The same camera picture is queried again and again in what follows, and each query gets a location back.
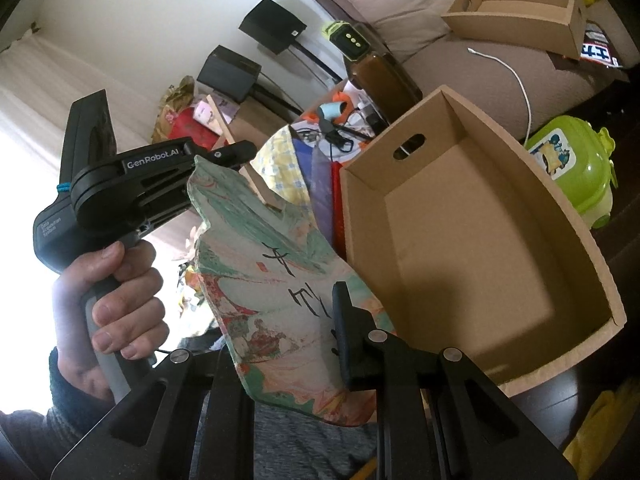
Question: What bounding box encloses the painted paper hand fan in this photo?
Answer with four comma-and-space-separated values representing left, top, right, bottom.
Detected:
186, 156, 394, 427

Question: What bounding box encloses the brown wooden folding fan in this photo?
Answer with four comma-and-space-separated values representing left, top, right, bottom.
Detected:
206, 96, 284, 211

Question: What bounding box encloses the person's left hand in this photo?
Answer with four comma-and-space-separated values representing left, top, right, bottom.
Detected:
53, 240, 169, 402

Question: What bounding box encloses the red tea gift bag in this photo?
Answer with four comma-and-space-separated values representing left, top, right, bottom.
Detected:
168, 107, 219, 151

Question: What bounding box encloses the brown paper bag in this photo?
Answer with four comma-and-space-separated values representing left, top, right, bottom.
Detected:
151, 75, 195, 144

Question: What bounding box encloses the pink tissue box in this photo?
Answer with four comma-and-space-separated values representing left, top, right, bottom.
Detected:
193, 92, 240, 133

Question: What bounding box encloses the white sheer curtain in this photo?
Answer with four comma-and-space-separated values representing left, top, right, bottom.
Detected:
0, 24, 202, 411

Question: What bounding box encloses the large cardboard box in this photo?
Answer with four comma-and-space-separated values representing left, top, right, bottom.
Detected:
341, 87, 627, 396

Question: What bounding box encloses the brown carton under bags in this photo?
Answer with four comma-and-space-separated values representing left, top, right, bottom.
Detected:
229, 96, 288, 150

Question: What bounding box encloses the yellow plaid tablecloth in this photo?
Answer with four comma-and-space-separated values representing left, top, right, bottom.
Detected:
250, 126, 311, 209

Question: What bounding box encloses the left black speaker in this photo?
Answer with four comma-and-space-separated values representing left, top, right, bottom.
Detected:
196, 44, 262, 103

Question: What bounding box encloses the black speaker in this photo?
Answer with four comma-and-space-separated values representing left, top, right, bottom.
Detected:
196, 44, 262, 103
239, 0, 307, 54

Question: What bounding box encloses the right black speaker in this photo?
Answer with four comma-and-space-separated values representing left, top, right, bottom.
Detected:
239, 0, 307, 54

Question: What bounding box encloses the green portable radio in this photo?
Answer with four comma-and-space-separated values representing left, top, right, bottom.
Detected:
322, 21, 372, 62

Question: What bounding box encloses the green cartoon lunchbox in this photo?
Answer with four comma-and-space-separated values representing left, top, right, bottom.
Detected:
524, 115, 618, 229

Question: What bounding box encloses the brown sofa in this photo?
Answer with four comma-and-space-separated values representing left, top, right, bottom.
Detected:
316, 0, 620, 139

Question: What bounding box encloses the cardboard tray on sofa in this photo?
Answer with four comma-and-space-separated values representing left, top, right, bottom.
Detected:
442, 0, 587, 60

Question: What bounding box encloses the white charging cable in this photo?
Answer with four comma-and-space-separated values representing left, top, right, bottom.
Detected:
466, 46, 533, 146

